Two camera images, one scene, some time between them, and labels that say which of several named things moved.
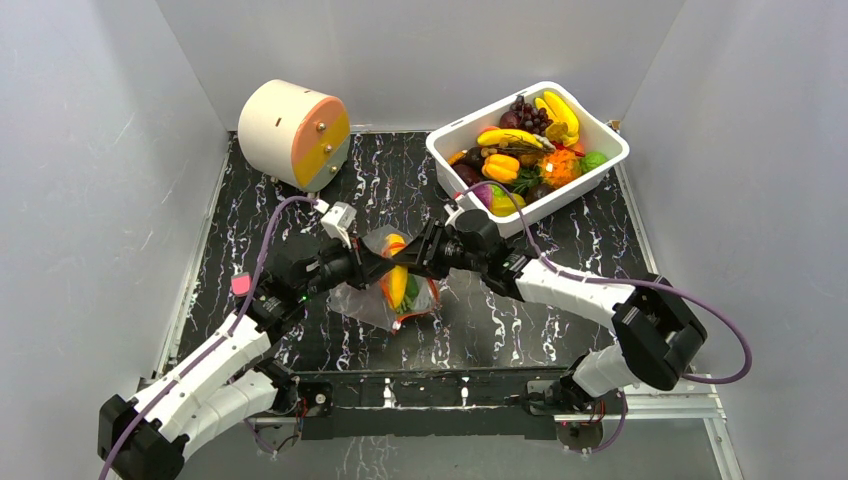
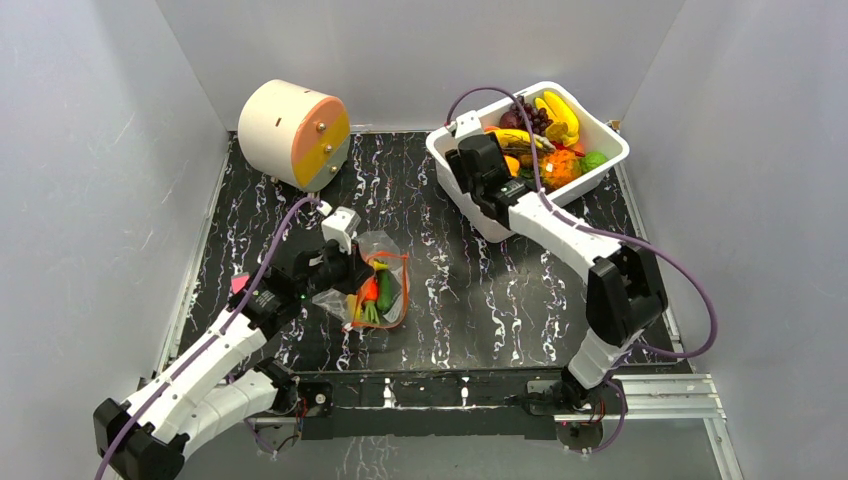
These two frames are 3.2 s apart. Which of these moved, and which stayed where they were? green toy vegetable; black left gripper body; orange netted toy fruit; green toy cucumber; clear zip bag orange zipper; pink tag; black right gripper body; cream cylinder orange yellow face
Moved: clear zip bag orange zipper; black right gripper body; green toy cucumber
Stayed: cream cylinder orange yellow face; green toy vegetable; black left gripper body; pink tag; orange netted toy fruit
